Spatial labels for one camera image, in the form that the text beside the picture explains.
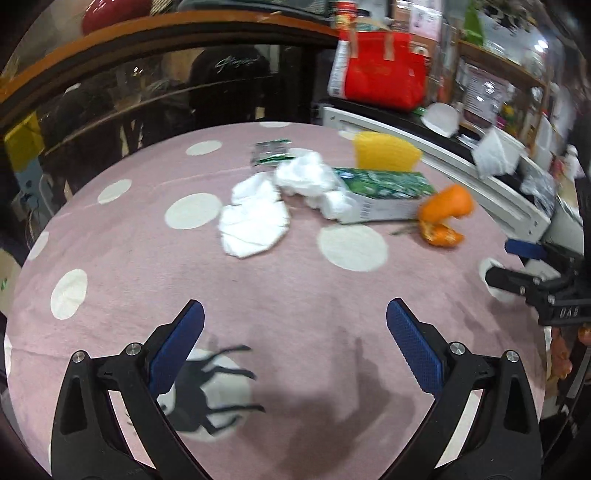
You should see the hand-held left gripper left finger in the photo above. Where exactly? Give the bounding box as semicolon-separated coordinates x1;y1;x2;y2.
50;299;206;480

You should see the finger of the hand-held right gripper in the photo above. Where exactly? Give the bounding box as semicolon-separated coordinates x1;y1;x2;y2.
485;267;561;303
505;239;578;269

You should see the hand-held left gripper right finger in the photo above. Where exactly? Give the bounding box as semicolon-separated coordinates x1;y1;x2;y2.
386;298;543;480

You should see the small orange peel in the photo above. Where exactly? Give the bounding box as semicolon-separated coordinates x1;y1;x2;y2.
418;219;465;247

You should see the large orange peel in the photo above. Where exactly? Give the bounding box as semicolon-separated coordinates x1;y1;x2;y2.
418;185;475;221

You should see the white tissue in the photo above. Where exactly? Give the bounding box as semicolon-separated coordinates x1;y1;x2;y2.
274;151;340;197
218;200;291;259
231;173;282;206
307;189;358;220

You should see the green and white carton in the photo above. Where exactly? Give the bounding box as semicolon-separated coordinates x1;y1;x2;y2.
330;167;437;224

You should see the green foil wrapper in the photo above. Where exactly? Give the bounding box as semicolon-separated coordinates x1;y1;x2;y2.
250;140;294;166

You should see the person's right hand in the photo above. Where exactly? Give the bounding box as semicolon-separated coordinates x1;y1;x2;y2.
545;325;591;384

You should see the long white drawer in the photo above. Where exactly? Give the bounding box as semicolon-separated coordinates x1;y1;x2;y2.
321;105;552;241

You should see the clear plastic bag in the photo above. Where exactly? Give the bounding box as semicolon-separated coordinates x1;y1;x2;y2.
519;161;557;213

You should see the pink polka dot tablecloth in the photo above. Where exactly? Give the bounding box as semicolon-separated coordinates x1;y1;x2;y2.
4;121;555;480

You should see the small white bottle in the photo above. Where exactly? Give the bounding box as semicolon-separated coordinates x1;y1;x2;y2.
563;144;583;181

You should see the white plastic tub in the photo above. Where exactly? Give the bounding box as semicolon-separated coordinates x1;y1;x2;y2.
501;134;529;158

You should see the white plastic jug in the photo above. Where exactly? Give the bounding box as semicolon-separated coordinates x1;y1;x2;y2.
536;113;566;158

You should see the yellow green bottle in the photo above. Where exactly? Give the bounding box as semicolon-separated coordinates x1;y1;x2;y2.
496;104;518;132

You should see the white label pouch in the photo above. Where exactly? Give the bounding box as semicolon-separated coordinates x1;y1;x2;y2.
464;62;509;121

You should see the wooden shelf rack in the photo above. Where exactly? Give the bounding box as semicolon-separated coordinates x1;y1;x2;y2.
443;39;550;139

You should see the red tote bag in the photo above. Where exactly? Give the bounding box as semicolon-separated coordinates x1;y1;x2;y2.
327;31;428;112

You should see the green leaf plant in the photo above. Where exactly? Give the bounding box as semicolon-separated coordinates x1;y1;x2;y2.
462;0;485;47

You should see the yellow box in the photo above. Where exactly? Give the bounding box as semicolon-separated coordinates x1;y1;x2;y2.
4;113;44;171

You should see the large pink box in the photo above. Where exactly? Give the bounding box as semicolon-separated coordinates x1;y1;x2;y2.
409;0;444;40

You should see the black chair back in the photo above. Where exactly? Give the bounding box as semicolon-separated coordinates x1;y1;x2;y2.
189;46;273;123

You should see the red lid jar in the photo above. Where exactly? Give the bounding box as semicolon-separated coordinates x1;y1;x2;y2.
335;0;370;31

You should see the wooden railing ledge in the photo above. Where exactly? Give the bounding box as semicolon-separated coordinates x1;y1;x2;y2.
0;10;340;93

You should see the red ceramic vase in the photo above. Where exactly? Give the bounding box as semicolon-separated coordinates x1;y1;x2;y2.
82;0;153;35

